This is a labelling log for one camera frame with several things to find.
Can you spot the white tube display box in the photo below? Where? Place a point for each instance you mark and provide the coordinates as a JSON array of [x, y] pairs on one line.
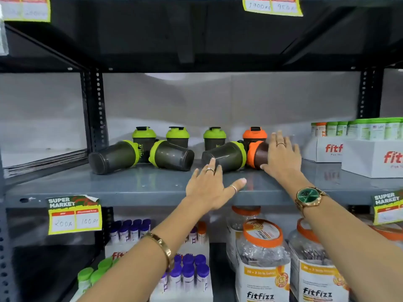
[[192, 294], [115, 250]]

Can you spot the cluster of purple-capped tubes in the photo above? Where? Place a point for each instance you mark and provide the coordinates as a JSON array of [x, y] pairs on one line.
[[187, 272]]

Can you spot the person's right hand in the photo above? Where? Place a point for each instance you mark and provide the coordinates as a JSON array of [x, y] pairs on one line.
[[283, 163]]

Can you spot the row of purple-capped tubes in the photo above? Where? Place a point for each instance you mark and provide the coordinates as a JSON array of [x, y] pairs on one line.
[[130, 229]]

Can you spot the person's right forearm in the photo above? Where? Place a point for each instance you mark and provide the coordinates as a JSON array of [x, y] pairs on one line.
[[355, 248]]

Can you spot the gold watch with green dial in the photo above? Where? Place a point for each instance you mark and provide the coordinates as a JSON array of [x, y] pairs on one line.
[[308, 196]]

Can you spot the clear jar orange lid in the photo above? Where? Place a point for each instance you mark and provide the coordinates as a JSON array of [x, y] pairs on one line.
[[388, 231], [242, 216], [311, 270], [261, 257]]

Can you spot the person's right little finger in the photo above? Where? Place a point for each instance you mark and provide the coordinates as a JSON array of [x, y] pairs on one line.
[[297, 151]]

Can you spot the group of light-green-capped tubes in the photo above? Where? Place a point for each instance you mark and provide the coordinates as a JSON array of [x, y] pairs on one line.
[[93, 275]]

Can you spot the dark grey metal shelf rack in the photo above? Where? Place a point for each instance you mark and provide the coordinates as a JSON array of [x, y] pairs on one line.
[[126, 187]]

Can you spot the white display carton red print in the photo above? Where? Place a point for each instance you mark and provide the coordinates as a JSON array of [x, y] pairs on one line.
[[321, 149], [368, 160]]

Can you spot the person's left middle finger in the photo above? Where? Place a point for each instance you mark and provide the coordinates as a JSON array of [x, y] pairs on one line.
[[210, 168]]

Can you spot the person's right thumb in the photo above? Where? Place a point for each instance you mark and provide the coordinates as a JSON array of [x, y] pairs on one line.
[[266, 169]]

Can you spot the single purple-capped tube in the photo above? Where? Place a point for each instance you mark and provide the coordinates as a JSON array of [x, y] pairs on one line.
[[193, 234]]

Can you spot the person's left hand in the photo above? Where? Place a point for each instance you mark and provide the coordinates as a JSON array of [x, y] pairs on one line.
[[207, 190]]

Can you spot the person's right middle finger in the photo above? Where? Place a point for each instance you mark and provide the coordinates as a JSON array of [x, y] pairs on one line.
[[280, 142]]

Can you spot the green-lid shaker bottle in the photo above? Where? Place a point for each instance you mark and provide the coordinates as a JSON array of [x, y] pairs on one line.
[[144, 138], [214, 136], [113, 157], [178, 135], [171, 155], [225, 155]]

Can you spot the person's left little finger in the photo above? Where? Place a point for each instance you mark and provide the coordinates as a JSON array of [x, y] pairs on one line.
[[190, 186]]

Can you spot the stack of flat grey sheets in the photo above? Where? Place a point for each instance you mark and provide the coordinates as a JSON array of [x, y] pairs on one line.
[[47, 163]]

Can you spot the person's left forearm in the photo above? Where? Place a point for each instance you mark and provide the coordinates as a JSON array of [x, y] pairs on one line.
[[138, 264]]

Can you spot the orange-lid shaker bottle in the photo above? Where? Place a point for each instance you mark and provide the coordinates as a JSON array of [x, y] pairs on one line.
[[256, 154], [253, 135]]

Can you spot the orange-capped tube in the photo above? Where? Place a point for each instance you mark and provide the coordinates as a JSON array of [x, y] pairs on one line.
[[201, 231]]

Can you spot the yellow price tag green header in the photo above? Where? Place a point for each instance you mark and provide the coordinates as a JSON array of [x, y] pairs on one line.
[[74, 215], [388, 207]]

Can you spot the row of green-capped tubes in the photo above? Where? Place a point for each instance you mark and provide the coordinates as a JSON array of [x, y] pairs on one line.
[[362, 128]]

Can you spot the person's left thumb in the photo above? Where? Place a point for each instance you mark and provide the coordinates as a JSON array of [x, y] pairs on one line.
[[236, 184]]

